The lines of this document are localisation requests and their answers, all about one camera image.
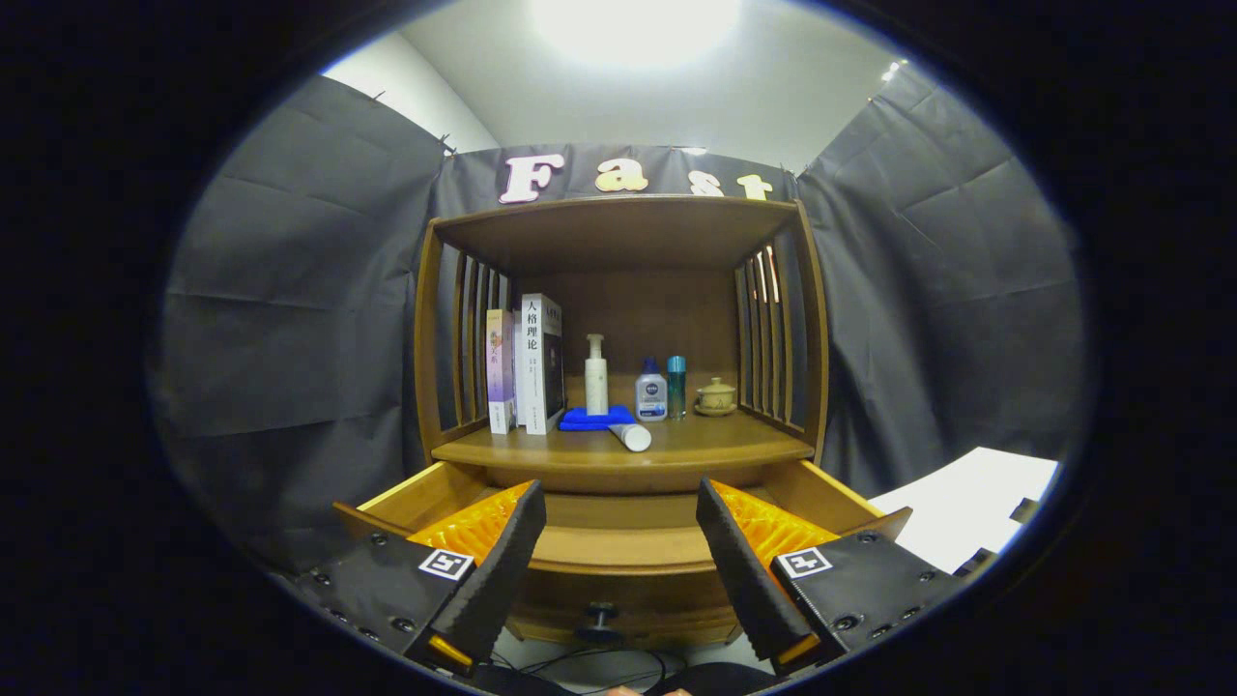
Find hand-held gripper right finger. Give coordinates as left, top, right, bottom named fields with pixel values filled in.
left=696, top=477, right=977, bottom=678

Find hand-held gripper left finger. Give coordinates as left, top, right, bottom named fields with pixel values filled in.
left=280, top=478, right=548, bottom=678

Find brown wooden drawer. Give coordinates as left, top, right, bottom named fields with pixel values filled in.
left=333, top=459, right=914, bottom=649

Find wooden countertop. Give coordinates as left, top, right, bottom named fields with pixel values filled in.
left=432, top=406, right=816, bottom=470

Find brown wooden cabinet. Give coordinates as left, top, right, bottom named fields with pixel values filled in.
left=414, top=193, right=830, bottom=649

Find blue folded cloth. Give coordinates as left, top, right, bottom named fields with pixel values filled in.
left=559, top=404, right=639, bottom=432

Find beige lidded teacup with saucer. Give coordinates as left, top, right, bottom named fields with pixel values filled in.
left=694, top=377, right=738, bottom=418

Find white bottle blue cap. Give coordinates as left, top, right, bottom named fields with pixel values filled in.
left=635, top=359, right=669, bottom=422

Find thin purple book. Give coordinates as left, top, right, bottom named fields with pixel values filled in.
left=485, top=308, right=518, bottom=435

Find thick white book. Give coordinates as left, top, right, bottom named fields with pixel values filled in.
left=515, top=293, right=566, bottom=436

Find white pump bottle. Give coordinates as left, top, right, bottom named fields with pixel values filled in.
left=584, top=334, right=610, bottom=417

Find white flat board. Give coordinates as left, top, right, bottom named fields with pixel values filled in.
left=870, top=446, right=1059, bottom=573

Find black backdrop cloth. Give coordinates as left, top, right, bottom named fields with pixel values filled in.
left=150, top=72, right=1088, bottom=576

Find round ceiling lamp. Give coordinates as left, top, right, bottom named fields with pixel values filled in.
left=527, top=0, right=745, bottom=59

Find black floor cables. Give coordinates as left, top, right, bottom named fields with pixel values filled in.
left=493, top=646, right=677, bottom=695

